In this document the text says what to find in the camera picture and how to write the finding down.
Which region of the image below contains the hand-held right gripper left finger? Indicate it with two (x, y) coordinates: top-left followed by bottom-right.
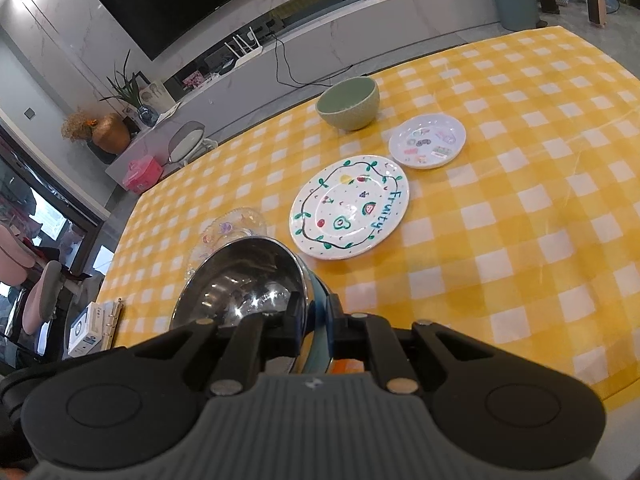
(125, 296), (306, 396)

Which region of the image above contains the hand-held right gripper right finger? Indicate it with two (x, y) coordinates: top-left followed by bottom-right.
(327, 295), (506, 393)

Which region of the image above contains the stainless steel bowl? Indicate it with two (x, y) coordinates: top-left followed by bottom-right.
(169, 234), (346, 376)

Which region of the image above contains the small white sticker-print plate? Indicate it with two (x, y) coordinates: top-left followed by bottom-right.
(388, 115), (467, 171)

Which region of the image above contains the clear glass plate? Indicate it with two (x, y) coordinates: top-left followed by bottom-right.
(186, 208), (268, 281)

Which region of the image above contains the white plate with fruit drawings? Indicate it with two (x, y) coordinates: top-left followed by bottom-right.
(289, 155), (411, 261)

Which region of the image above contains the white carton box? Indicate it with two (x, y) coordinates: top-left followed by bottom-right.
(67, 302), (108, 358)

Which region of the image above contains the yellow checked tablecloth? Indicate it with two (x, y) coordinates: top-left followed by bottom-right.
(92, 25), (640, 403)

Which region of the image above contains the pink storage box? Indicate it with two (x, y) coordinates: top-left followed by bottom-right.
(122, 155), (163, 193)

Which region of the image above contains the round grey stool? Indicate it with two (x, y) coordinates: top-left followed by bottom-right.
(167, 121), (218, 167)

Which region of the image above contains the green ceramic bowl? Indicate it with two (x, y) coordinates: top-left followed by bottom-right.
(316, 76), (381, 132)

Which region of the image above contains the pink chair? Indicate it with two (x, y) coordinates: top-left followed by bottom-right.
(0, 222), (63, 341)

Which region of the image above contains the orange vase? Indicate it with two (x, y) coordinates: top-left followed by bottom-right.
(92, 114), (132, 155)

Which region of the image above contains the blue vase with green plant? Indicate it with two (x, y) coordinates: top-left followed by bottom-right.
(100, 50), (161, 127)

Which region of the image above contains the white standing card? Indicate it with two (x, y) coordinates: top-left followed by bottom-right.
(137, 80), (171, 111)

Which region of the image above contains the dried flower bunch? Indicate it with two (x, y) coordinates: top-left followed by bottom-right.
(61, 107), (98, 143)

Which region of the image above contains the black set-top box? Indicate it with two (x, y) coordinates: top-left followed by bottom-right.
(205, 52), (236, 73)

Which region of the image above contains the white router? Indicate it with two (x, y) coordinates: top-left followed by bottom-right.
(224, 27), (264, 68)

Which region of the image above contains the white stone media bench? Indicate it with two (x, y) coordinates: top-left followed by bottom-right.
(105, 0), (501, 193)

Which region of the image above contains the black television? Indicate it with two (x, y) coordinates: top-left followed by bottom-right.
(97, 0), (307, 62)

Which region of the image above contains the pink space heater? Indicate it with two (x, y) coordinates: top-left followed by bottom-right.
(584, 0), (610, 28)

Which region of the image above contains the ring binder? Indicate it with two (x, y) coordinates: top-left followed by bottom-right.
(97, 299), (126, 351)

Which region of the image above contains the black cable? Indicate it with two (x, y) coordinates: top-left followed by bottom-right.
(272, 35), (381, 87)

